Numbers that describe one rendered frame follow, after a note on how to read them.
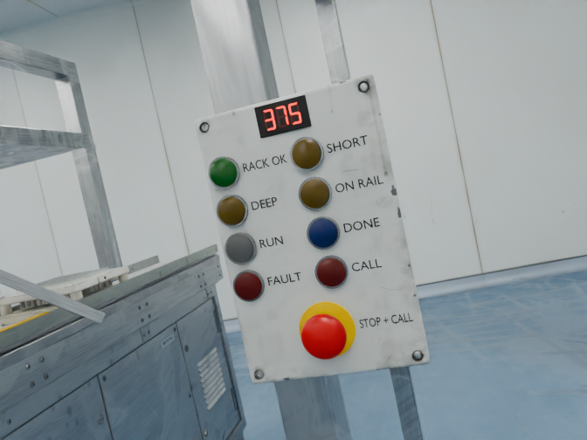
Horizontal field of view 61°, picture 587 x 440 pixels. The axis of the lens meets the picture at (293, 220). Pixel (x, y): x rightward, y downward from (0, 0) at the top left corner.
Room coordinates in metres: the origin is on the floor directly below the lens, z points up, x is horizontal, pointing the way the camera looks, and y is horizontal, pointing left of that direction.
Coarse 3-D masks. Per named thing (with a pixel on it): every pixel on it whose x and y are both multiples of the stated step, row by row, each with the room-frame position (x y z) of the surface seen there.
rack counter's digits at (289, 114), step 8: (288, 104) 0.45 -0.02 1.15; (296, 104) 0.44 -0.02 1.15; (264, 112) 0.45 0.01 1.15; (272, 112) 0.45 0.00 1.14; (280, 112) 0.45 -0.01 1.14; (288, 112) 0.45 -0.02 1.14; (296, 112) 0.45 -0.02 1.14; (264, 120) 0.45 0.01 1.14; (272, 120) 0.45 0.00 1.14; (280, 120) 0.45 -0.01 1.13; (288, 120) 0.45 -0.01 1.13; (296, 120) 0.45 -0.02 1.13; (272, 128) 0.45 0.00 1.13
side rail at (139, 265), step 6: (150, 258) 2.04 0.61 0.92; (156, 258) 2.09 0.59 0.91; (132, 264) 1.92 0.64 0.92; (138, 264) 1.95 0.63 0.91; (144, 264) 1.99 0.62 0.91; (150, 264) 2.03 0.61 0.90; (132, 270) 1.90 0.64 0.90; (138, 270) 1.94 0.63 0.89; (12, 306) 1.33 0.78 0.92; (18, 306) 1.35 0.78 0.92
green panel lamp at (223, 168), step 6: (216, 162) 0.46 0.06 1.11; (222, 162) 0.46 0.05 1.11; (228, 162) 0.46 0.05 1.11; (216, 168) 0.46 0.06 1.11; (222, 168) 0.46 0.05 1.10; (228, 168) 0.46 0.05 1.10; (234, 168) 0.46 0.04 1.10; (210, 174) 0.46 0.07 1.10; (216, 174) 0.46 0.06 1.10; (222, 174) 0.46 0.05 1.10; (228, 174) 0.46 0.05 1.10; (234, 174) 0.46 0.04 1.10; (216, 180) 0.46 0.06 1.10; (222, 180) 0.46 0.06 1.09; (228, 180) 0.46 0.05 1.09; (234, 180) 0.46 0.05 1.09; (222, 186) 0.46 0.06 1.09; (228, 186) 0.46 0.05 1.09
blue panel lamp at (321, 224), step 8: (312, 224) 0.44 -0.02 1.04; (320, 224) 0.44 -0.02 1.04; (328, 224) 0.44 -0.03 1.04; (312, 232) 0.44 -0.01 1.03; (320, 232) 0.44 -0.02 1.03; (328, 232) 0.44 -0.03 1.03; (336, 232) 0.44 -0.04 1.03; (312, 240) 0.44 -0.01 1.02; (320, 240) 0.44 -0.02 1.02; (328, 240) 0.44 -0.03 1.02
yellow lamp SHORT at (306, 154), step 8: (296, 144) 0.44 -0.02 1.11; (304, 144) 0.44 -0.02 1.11; (312, 144) 0.44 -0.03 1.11; (296, 152) 0.44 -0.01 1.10; (304, 152) 0.44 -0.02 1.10; (312, 152) 0.44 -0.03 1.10; (320, 152) 0.44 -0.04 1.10; (296, 160) 0.44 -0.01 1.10; (304, 160) 0.44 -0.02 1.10; (312, 160) 0.44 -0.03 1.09; (304, 168) 0.44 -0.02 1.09
